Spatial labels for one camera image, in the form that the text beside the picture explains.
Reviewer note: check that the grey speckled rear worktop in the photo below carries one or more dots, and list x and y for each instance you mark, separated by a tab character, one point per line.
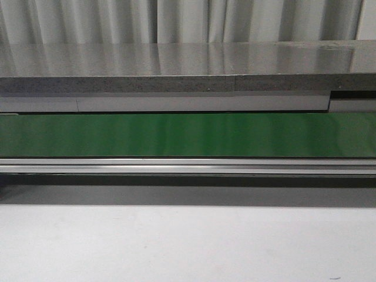
187	67

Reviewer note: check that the green conveyor belt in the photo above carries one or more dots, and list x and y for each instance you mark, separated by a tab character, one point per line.
189	135

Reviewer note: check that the white pleated curtain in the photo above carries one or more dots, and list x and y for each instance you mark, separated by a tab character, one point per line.
184	21

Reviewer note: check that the aluminium front conveyor rail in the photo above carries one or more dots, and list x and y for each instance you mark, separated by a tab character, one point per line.
278	166

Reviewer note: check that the grey rear conveyor rail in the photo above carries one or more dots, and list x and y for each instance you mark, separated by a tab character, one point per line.
237	101

